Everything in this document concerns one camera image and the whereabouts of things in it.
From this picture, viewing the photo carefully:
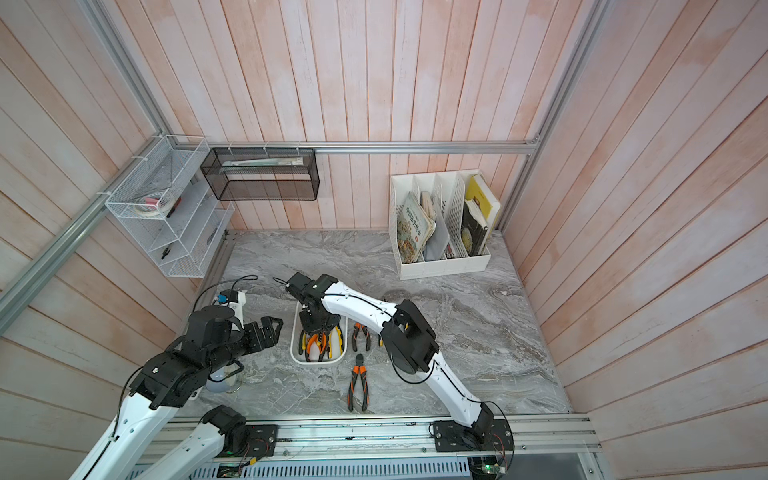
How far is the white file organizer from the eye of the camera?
100cm

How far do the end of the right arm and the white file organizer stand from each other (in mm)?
374

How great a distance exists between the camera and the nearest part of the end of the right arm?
2.20 feet
